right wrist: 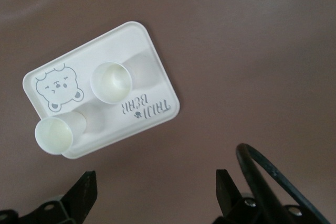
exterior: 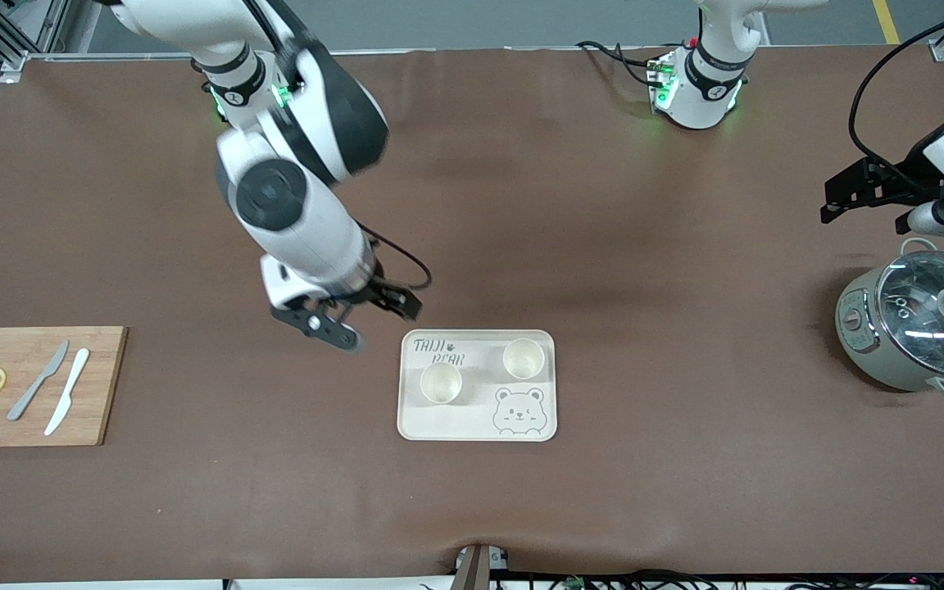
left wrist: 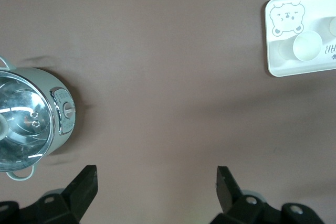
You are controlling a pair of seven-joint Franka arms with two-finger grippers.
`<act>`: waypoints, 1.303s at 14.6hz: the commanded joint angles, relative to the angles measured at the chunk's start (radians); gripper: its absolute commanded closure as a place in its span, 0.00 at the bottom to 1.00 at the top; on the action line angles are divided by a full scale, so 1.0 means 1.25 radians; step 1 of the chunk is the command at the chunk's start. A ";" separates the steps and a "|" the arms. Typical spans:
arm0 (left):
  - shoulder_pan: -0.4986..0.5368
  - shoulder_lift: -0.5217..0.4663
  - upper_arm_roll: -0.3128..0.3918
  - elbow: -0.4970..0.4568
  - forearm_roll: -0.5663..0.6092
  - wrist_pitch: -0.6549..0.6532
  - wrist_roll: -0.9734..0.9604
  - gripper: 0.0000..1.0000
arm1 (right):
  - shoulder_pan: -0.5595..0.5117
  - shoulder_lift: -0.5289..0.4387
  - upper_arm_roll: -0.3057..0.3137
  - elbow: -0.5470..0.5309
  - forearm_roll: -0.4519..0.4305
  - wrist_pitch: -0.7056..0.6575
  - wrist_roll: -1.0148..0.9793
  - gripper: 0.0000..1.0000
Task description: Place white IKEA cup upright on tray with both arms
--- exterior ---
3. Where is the white plastic cup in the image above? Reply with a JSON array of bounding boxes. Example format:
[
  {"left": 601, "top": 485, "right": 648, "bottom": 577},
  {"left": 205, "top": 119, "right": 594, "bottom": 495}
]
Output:
[
  {"left": 420, "top": 362, "right": 464, "bottom": 405},
  {"left": 502, "top": 338, "right": 546, "bottom": 381}
]

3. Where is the beige bear print tray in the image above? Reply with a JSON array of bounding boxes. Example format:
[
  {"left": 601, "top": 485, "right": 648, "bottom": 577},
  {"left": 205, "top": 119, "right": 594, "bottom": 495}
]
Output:
[{"left": 397, "top": 329, "right": 558, "bottom": 443}]

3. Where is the glass pot lid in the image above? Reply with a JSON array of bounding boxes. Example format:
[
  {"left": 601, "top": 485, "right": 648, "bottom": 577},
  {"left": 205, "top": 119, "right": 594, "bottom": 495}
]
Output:
[{"left": 876, "top": 250, "right": 944, "bottom": 379}]

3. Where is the grey electric cooking pot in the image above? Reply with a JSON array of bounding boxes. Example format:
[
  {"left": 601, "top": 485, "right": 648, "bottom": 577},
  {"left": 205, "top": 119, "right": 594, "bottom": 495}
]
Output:
[{"left": 835, "top": 238, "right": 944, "bottom": 402}]

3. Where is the wooden cutting board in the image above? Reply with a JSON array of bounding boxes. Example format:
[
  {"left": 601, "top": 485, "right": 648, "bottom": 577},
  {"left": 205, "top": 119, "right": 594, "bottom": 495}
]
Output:
[{"left": 0, "top": 326, "right": 129, "bottom": 448}]

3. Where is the brown table cover mat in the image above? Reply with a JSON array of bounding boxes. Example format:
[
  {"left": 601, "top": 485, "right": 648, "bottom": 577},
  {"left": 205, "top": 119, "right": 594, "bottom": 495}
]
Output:
[{"left": 0, "top": 45, "right": 944, "bottom": 584}]

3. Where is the white plastic knife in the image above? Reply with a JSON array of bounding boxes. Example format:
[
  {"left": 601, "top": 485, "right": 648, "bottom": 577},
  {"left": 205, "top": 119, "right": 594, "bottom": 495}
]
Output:
[{"left": 43, "top": 347, "right": 91, "bottom": 437}]

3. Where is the grey plastic knife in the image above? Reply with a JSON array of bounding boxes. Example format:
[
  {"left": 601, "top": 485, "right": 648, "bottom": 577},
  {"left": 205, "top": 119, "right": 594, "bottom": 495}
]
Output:
[{"left": 7, "top": 339, "right": 70, "bottom": 422}]

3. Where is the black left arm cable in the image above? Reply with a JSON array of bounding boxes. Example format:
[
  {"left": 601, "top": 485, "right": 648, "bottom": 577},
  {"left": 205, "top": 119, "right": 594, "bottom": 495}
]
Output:
[{"left": 849, "top": 4, "right": 944, "bottom": 177}]

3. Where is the aluminium camera post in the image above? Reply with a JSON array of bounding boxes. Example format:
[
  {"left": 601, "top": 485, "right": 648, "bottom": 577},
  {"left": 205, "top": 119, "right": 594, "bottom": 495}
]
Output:
[{"left": 450, "top": 542, "right": 512, "bottom": 590}]

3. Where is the black left base cable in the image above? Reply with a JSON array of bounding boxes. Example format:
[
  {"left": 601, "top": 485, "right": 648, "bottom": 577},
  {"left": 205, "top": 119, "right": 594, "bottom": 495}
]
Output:
[{"left": 576, "top": 39, "right": 690, "bottom": 89}]

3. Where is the aluminium frame profile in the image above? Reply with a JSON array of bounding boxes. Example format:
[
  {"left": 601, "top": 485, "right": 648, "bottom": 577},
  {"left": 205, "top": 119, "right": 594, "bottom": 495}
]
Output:
[{"left": 0, "top": 0, "right": 71, "bottom": 79}]

